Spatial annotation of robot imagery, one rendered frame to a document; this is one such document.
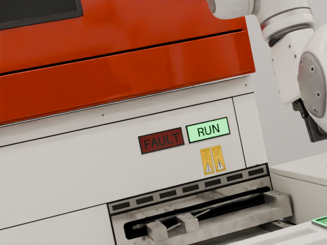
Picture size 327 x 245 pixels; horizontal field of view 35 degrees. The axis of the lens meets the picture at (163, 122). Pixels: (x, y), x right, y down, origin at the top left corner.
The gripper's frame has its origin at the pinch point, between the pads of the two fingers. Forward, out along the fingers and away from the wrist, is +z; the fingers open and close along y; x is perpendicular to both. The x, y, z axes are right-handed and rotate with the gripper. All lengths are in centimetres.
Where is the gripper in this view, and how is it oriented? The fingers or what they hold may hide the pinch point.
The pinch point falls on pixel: (318, 128)
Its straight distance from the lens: 85.7
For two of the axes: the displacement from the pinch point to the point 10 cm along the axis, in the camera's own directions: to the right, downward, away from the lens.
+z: 2.5, 9.6, -1.5
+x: 9.5, -2.1, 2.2
